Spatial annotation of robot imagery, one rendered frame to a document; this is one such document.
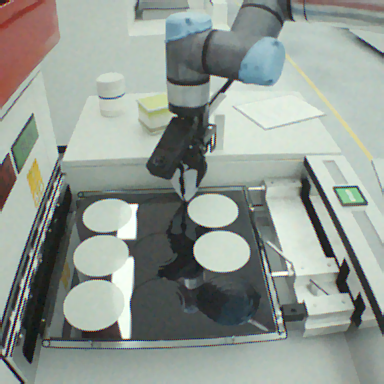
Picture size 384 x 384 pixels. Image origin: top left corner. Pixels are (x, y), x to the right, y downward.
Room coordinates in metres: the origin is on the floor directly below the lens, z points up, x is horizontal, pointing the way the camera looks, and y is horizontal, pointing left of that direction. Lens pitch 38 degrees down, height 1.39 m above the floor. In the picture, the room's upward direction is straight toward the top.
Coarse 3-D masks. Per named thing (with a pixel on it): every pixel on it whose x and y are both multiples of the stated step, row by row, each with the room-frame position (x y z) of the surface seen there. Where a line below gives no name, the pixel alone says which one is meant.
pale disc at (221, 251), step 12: (204, 240) 0.49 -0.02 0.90; (216, 240) 0.49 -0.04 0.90; (228, 240) 0.49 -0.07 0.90; (240, 240) 0.49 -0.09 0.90; (204, 252) 0.46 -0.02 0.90; (216, 252) 0.46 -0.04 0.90; (228, 252) 0.46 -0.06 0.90; (240, 252) 0.46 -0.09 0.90; (204, 264) 0.43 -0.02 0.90; (216, 264) 0.43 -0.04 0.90; (228, 264) 0.43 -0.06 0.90; (240, 264) 0.43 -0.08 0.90
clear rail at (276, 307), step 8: (248, 192) 0.63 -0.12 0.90; (248, 200) 0.60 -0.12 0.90; (248, 208) 0.58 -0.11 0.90; (256, 224) 0.53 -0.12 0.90; (256, 232) 0.51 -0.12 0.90; (256, 240) 0.49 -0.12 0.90; (264, 248) 0.47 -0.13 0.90; (264, 256) 0.45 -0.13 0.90; (264, 264) 0.43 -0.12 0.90; (264, 272) 0.41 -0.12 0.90; (272, 280) 0.39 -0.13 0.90; (272, 288) 0.38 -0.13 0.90; (272, 296) 0.36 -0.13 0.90; (272, 304) 0.35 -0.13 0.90; (280, 312) 0.33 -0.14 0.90; (280, 320) 0.31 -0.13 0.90; (280, 328) 0.30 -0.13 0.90
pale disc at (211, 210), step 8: (192, 200) 0.60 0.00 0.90; (200, 200) 0.60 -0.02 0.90; (208, 200) 0.60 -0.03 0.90; (216, 200) 0.60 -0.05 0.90; (224, 200) 0.61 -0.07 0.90; (192, 208) 0.58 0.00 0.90; (200, 208) 0.58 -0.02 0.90; (208, 208) 0.58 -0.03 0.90; (216, 208) 0.58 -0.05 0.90; (224, 208) 0.58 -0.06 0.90; (232, 208) 0.58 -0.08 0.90; (192, 216) 0.56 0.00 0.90; (200, 216) 0.56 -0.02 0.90; (208, 216) 0.56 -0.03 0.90; (216, 216) 0.56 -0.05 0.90; (224, 216) 0.56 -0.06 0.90; (232, 216) 0.56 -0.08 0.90; (200, 224) 0.53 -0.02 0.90; (208, 224) 0.53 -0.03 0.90; (216, 224) 0.53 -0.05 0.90; (224, 224) 0.53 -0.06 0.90
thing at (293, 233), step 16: (272, 208) 0.60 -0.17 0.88; (288, 208) 0.60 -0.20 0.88; (304, 208) 0.60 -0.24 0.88; (272, 224) 0.56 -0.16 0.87; (288, 224) 0.55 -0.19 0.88; (304, 224) 0.55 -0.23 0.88; (288, 240) 0.51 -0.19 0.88; (304, 240) 0.51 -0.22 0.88; (288, 256) 0.47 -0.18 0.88; (304, 256) 0.46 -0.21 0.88; (320, 256) 0.46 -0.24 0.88; (304, 288) 0.39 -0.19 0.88; (336, 288) 0.39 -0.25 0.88; (336, 320) 0.32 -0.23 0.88; (304, 336) 0.31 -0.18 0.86
